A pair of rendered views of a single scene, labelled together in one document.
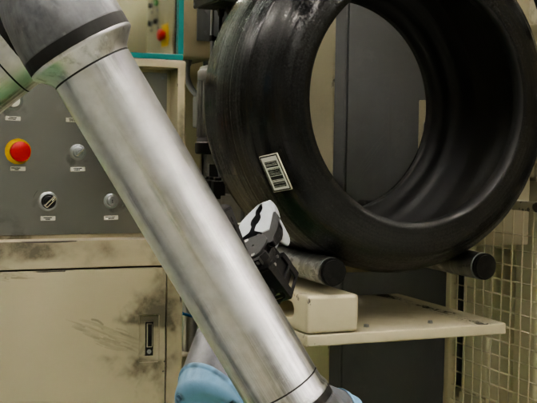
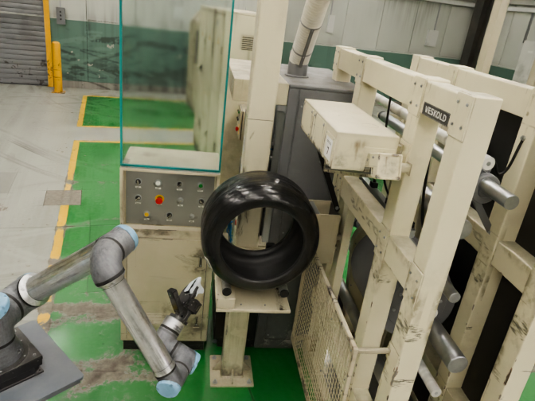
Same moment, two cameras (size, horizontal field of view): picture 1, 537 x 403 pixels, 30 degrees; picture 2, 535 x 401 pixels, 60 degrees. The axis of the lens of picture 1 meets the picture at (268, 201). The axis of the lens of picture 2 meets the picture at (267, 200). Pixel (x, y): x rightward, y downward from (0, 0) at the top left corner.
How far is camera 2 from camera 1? 129 cm
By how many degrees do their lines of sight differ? 23
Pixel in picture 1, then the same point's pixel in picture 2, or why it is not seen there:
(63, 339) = (170, 259)
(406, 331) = (251, 309)
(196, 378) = not seen: hidden behind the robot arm
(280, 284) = (191, 311)
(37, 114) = (166, 187)
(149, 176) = (123, 317)
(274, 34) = (210, 222)
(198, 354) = not seen: hidden behind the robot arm
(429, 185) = (288, 246)
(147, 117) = (123, 301)
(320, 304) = (220, 301)
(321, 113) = (256, 212)
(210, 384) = not seen: hidden behind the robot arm
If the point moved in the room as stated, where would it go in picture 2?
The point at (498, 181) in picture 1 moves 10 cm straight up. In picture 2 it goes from (290, 270) to (294, 252)
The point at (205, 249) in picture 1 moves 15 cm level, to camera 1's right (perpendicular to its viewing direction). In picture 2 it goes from (138, 336) to (174, 347)
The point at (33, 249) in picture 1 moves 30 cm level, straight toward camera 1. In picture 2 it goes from (162, 232) to (147, 258)
